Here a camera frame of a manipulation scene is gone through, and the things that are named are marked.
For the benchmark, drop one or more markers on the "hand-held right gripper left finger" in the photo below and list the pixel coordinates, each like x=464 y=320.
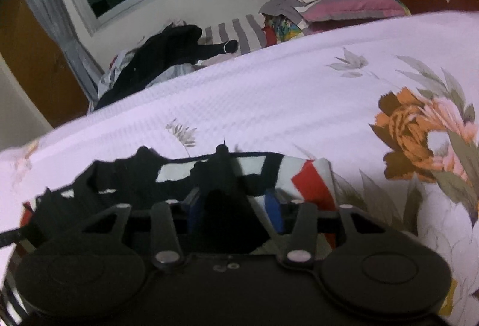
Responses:
x=195 y=215

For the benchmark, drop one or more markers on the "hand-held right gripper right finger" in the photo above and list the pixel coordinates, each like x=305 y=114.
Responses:
x=274 y=214

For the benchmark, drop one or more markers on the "striped knit sweater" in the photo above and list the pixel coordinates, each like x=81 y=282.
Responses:
x=310 y=180

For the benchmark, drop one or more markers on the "dark clothes pile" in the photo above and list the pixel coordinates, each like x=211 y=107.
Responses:
x=164 y=53

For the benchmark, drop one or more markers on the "floral pink bed blanket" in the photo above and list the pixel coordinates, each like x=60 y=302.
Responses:
x=284 y=94

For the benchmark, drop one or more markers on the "grey striped bed sheet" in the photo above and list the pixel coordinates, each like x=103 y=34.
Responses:
x=239 y=32

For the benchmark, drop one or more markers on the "colourful printed cloth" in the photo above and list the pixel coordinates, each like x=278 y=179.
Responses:
x=282 y=28

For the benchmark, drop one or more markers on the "brown wooden wardrobe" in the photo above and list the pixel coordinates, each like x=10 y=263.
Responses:
x=33 y=64

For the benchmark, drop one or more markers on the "grey curtain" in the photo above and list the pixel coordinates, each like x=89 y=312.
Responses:
x=52 y=19

